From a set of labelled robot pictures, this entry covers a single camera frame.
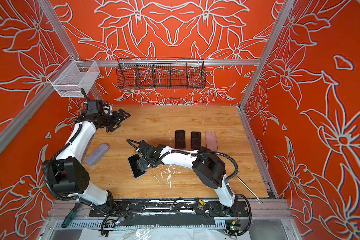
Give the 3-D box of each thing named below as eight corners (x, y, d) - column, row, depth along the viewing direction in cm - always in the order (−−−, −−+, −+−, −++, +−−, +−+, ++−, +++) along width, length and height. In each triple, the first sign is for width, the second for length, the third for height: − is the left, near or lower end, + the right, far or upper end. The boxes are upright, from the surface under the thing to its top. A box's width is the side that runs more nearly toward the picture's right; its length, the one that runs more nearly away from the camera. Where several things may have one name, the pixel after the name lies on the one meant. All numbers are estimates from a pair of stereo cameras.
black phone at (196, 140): (191, 149, 97) (191, 148, 95) (190, 132, 105) (190, 131, 104) (202, 149, 97) (202, 148, 95) (200, 132, 105) (200, 131, 104)
